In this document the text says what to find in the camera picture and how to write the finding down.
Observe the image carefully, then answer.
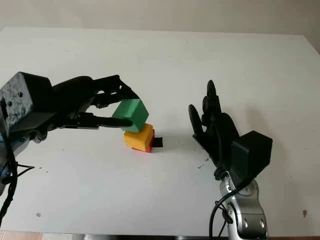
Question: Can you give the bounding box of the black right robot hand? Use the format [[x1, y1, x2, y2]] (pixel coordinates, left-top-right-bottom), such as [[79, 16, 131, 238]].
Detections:
[[188, 79, 241, 174]]

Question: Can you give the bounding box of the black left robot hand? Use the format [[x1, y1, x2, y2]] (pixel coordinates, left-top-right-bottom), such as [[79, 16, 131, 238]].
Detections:
[[46, 74, 141, 131]]

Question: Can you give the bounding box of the green wooden block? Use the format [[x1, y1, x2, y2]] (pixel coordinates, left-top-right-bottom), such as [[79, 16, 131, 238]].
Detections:
[[111, 98, 150, 133]]

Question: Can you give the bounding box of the red wooden block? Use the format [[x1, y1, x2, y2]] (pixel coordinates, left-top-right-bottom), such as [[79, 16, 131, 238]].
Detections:
[[131, 129, 156, 154]]

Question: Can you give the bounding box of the yellow wooden block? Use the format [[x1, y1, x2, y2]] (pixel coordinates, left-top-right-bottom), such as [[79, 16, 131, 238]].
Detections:
[[123, 123, 154, 152]]

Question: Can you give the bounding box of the black tape strip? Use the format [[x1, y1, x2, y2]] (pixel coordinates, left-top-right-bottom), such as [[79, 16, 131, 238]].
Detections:
[[152, 136, 165, 148]]

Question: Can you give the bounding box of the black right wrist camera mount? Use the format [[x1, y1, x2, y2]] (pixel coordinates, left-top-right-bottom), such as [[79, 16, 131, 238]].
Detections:
[[231, 130, 273, 181]]

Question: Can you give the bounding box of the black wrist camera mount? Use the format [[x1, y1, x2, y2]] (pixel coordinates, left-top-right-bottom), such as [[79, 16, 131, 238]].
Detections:
[[231, 130, 273, 181], [0, 71, 58, 134]]

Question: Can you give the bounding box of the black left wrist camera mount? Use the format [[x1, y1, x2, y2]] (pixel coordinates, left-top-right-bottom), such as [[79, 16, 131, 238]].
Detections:
[[0, 71, 58, 134]]

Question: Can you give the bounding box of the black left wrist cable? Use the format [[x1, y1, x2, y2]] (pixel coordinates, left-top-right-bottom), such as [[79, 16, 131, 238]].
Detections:
[[0, 139, 35, 224]]

